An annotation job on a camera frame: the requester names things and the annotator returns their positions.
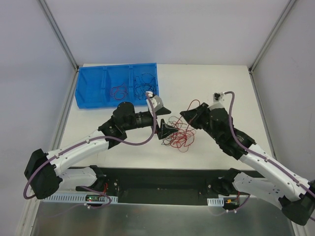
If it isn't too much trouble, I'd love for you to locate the aluminium frame post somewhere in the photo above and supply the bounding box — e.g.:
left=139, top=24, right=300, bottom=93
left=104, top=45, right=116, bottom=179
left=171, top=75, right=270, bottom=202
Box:
left=38, top=0, right=80, bottom=71
left=249, top=0, right=298, bottom=74

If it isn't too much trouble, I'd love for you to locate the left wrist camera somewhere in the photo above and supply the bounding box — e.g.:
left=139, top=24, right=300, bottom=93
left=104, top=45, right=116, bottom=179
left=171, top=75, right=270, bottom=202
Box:
left=146, top=91, right=163, bottom=112

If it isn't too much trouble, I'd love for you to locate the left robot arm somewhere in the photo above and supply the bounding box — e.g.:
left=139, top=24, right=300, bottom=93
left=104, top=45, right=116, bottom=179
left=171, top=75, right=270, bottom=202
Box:
left=23, top=102, right=177, bottom=200

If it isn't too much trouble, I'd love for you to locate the right white cable duct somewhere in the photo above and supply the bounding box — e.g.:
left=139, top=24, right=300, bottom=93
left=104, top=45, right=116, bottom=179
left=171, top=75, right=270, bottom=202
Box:
left=207, top=197, right=224, bottom=207

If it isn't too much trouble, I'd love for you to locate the dark red thin wire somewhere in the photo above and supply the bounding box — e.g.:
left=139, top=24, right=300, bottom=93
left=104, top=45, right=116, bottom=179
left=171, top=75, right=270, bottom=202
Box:
left=110, top=82, right=128, bottom=100

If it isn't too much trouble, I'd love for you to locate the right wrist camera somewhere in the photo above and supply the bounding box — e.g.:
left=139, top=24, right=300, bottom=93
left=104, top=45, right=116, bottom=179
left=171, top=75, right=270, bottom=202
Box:
left=208, top=92, right=224, bottom=110

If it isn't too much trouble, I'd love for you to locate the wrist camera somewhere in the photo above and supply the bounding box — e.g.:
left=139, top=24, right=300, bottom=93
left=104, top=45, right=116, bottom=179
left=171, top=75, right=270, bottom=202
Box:
left=146, top=91, right=163, bottom=112
left=208, top=92, right=224, bottom=110

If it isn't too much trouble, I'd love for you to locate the left white cable duct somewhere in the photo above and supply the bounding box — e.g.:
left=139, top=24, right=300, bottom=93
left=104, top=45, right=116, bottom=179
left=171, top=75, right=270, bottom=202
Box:
left=42, top=193, right=118, bottom=204

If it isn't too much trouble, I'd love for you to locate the remaining black tangled wire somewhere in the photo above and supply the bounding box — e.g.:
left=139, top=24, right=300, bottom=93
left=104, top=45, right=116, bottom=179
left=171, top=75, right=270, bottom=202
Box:
left=159, top=115, right=184, bottom=146

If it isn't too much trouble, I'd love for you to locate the right aluminium frame post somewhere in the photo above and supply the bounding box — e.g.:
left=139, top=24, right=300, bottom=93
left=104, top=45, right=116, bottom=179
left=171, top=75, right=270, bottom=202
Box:
left=249, top=0, right=298, bottom=74

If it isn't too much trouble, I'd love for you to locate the white cable duct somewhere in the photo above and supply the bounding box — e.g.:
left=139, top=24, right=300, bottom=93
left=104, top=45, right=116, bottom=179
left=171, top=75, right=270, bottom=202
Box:
left=42, top=193, right=118, bottom=204
left=207, top=197, right=224, bottom=207

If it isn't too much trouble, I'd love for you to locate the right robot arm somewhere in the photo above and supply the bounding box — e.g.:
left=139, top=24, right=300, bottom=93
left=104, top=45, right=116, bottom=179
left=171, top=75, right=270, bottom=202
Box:
left=180, top=102, right=315, bottom=226

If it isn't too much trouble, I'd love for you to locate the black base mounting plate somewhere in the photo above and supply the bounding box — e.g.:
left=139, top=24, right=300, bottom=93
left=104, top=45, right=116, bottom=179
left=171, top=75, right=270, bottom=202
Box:
left=99, top=168, right=229, bottom=206

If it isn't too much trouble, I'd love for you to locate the blue plastic divided bin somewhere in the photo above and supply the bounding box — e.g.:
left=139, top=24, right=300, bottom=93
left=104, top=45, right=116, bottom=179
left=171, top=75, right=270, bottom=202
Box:
left=75, top=63, right=159, bottom=109

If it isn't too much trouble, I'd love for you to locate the left aluminium frame post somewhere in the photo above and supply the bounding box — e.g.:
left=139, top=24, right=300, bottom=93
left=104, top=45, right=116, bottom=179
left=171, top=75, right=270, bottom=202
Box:
left=38, top=0, right=80, bottom=71

